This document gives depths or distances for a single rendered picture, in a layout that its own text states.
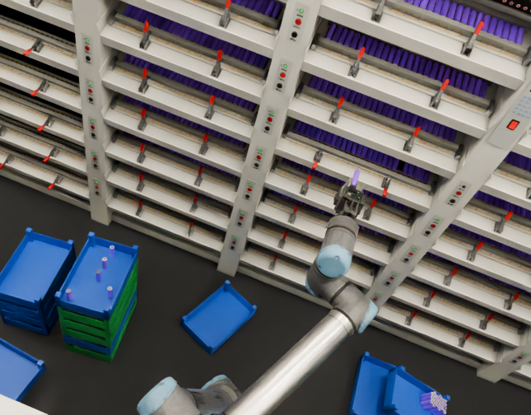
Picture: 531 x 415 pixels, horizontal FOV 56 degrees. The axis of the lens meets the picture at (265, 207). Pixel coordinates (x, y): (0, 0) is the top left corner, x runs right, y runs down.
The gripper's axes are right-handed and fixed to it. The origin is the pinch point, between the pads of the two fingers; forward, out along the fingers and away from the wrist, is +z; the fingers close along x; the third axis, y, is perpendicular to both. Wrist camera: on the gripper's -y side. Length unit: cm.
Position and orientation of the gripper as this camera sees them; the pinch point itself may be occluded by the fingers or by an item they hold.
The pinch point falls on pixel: (352, 186)
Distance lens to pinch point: 167.4
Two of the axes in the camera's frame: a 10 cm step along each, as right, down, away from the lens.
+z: 2.9, -6.7, 6.8
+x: -9.2, -3.8, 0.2
